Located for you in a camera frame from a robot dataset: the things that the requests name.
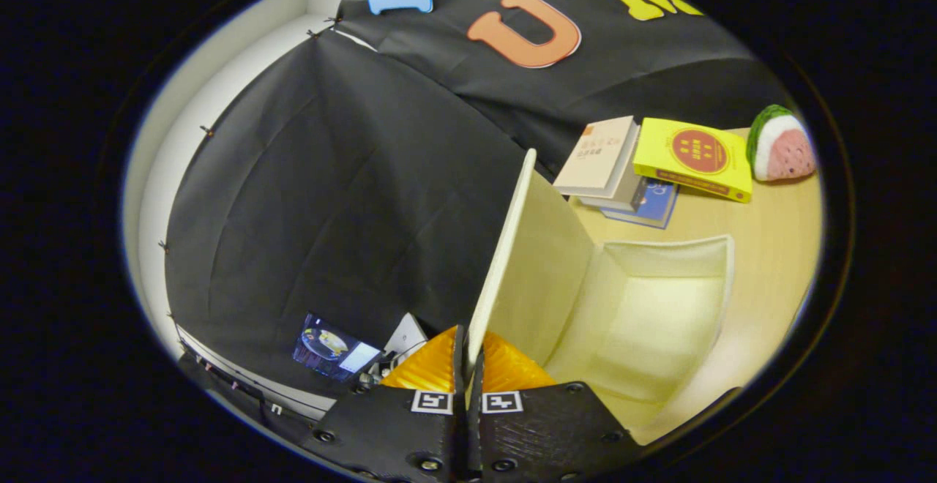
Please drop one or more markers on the grey book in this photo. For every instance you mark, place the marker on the grey book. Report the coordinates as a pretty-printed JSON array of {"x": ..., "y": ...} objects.
[{"x": 629, "y": 194}]

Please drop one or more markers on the yellow book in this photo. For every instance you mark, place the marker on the yellow book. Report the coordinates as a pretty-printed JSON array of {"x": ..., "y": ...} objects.
[{"x": 695, "y": 154}]

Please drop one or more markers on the beige book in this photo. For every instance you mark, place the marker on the beige book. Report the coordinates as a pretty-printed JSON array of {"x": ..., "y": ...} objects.
[{"x": 596, "y": 154}]

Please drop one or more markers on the watermelon slice plush toy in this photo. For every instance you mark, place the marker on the watermelon slice plush toy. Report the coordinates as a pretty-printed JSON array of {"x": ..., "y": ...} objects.
[{"x": 783, "y": 150}]

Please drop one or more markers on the lit computer screen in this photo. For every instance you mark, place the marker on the lit computer screen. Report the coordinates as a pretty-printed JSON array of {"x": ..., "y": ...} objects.
[{"x": 329, "y": 344}]

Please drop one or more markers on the blue book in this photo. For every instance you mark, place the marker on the blue book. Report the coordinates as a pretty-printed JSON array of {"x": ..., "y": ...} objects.
[{"x": 659, "y": 205}]

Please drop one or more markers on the cream fabric storage box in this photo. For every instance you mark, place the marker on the cream fabric storage box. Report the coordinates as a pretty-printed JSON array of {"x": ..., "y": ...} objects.
[{"x": 644, "y": 322}]

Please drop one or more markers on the white flat device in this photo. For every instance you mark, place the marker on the white flat device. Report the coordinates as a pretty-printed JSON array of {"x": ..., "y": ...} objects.
[{"x": 406, "y": 337}]

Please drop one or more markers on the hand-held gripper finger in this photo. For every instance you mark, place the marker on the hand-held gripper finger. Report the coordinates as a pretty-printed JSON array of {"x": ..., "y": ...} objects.
[
  {"x": 476, "y": 410},
  {"x": 459, "y": 377}
]

